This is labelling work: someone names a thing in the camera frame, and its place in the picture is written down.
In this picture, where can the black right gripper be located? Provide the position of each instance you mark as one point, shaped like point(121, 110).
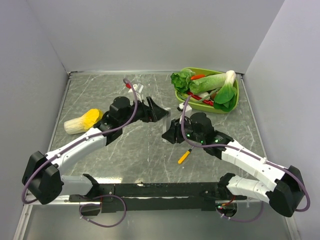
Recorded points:
point(174, 131)

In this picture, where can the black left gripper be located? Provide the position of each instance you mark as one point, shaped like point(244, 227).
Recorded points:
point(153, 113)

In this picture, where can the yellow handled screwdriver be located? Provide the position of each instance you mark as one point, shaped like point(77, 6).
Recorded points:
point(184, 156)

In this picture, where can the white remote control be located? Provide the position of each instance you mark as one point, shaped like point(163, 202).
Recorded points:
point(166, 121)

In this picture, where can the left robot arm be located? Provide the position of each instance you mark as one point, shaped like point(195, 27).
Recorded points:
point(44, 176)

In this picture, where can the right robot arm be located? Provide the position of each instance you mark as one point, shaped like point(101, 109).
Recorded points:
point(282, 188)

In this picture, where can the green lettuce toy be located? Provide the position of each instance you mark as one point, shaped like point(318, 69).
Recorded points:
point(181, 80)

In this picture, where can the green scallion toy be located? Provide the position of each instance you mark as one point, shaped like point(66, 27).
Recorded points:
point(213, 92)

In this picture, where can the white radish toy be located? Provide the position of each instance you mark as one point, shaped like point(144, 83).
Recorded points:
point(204, 95)

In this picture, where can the red chili pepper toy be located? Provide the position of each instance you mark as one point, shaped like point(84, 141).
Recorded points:
point(196, 99)

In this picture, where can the orange carrot toy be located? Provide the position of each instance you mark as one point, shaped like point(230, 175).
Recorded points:
point(198, 76)

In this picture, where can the green plastic basket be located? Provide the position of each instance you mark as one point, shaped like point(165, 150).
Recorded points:
point(202, 107)

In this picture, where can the bok choy toy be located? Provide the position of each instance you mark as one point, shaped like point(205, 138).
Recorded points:
point(225, 99)

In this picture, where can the green napa cabbage toy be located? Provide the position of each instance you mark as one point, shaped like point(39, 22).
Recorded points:
point(207, 83)

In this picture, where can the yellow napa cabbage toy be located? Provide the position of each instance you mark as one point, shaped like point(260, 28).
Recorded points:
point(83, 123)

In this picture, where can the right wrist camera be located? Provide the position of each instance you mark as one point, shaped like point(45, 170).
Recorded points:
point(186, 109)

